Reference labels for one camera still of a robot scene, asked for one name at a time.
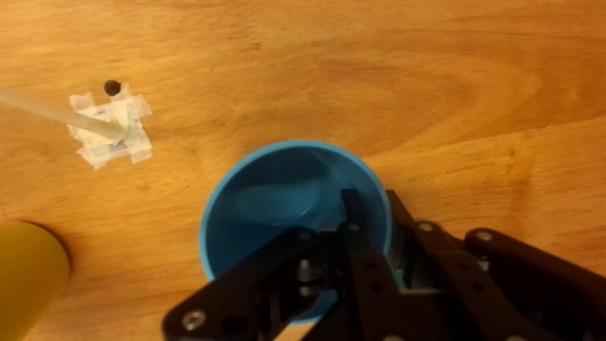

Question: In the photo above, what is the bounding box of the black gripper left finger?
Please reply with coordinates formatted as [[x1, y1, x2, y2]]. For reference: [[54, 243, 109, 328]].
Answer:
[[162, 188, 406, 341]]

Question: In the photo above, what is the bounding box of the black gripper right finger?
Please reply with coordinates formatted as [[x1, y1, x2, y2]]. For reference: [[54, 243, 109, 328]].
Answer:
[[385, 188, 606, 341]]

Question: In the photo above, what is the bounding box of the blue plastic cup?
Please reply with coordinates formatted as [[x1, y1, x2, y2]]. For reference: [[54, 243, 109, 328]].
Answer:
[[198, 139, 395, 328]]

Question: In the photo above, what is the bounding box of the yellow plastic cup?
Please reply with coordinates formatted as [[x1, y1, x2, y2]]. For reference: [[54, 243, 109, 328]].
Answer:
[[0, 219, 73, 341]]

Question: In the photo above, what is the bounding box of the white tape patch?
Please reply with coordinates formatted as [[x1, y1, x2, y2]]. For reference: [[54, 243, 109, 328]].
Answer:
[[65, 82, 156, 171]]

